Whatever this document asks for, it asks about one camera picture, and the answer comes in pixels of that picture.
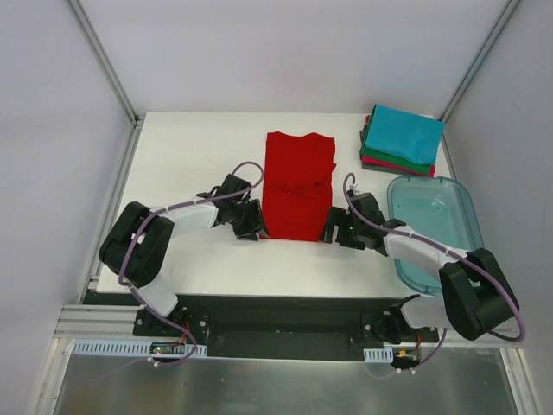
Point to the folded cyan t-shirt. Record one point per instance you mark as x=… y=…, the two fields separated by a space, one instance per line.
x=413 y=137

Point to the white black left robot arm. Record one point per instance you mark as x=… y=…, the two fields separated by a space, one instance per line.
x=137 y=243

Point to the left white cable duct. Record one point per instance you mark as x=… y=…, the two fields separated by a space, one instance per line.
x=124 y=348

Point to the right white cable duct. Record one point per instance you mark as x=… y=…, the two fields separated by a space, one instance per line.
x=378 y=355

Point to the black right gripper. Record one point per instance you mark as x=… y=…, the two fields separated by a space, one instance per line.
x=340 y=227

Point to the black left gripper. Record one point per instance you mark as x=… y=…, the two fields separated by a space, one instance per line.
x=250 y=219

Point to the red t-shirt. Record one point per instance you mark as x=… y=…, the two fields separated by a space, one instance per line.
x=297 y=191

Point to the front aluminium rail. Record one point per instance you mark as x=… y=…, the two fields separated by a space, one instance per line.
x=128 y=322

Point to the translucent blue plastic bin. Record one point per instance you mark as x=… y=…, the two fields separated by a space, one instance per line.
x=440 y=208

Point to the folded pink t-shirt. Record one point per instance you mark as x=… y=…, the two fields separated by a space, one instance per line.
x=392 y=168

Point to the aluminium frame post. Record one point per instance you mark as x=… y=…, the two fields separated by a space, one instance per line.
x=492 y=37
x=103 y=61

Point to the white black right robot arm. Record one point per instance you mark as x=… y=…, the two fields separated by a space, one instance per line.
x=477 y=298

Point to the right aluminium frame post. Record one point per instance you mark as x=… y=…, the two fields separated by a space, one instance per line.
x=492 y=37

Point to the left aluminium frame post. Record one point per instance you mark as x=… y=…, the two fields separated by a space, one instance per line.
x=103 y=61

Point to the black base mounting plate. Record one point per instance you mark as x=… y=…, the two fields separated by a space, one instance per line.
x=380 y=316

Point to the white cable duct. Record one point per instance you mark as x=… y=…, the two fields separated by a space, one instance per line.
x=124 y=348
x=378 y=355

